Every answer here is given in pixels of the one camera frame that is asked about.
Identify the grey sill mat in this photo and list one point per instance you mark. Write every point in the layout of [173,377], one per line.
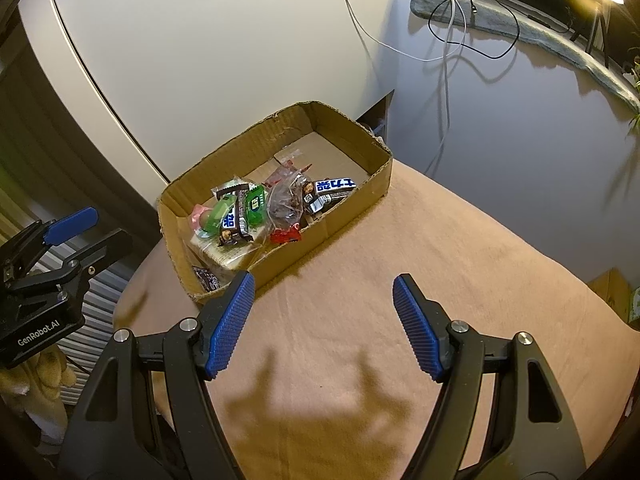
[540,30]

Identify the large clear biscuit packet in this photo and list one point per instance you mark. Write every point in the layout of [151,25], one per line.
[230,255]

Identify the tan plush toy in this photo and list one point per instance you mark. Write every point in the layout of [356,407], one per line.
[45,375]

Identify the white cabinet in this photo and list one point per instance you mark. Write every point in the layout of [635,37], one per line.
[200,60]

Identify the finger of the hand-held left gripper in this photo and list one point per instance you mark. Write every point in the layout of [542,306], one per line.
[105,250]
[70,222]

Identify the black tripod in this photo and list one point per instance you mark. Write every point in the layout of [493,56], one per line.
[605,35]

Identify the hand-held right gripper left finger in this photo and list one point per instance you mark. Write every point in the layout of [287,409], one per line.
[230,325]

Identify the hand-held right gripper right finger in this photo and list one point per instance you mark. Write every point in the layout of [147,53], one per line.
[417,327]

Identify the pale green candy packet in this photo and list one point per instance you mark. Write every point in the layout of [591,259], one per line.
[222,210]

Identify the brown cardboard box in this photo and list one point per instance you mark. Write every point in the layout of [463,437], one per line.
[340,210]

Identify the bright green candy packet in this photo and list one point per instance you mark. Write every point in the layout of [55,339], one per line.
[256,205]

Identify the clear snack bag red label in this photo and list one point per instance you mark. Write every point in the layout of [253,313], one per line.
[285,205]

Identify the small black snack packet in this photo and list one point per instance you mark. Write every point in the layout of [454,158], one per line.
[207,279]

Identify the grey slatted panel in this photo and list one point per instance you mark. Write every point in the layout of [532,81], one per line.
[100,305]

